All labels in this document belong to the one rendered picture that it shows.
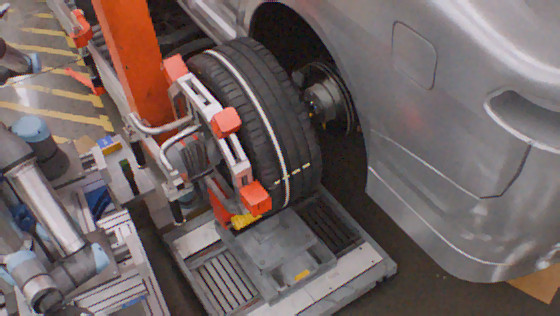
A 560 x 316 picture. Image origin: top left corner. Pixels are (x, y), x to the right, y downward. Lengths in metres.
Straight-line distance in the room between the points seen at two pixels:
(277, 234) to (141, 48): 1.03
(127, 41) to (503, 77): 1.41
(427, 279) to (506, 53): 1.67
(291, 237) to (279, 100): 0.89
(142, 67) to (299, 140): 0.73
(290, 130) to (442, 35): 0.73
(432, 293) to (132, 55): 1.66
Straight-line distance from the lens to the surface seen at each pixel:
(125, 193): 2.71
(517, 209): 1.61
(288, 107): 1.98
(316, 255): 2.69
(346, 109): 2.22
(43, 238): 1.90
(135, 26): 2.27
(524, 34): 1.37
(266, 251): 2.65
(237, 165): 1.97
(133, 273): 2.09
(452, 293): 2.83
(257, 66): 2.02
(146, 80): 2.41
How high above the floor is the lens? 2.42
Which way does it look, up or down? 47 degrees down
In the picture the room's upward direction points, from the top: 7 degrees counter-clockwise
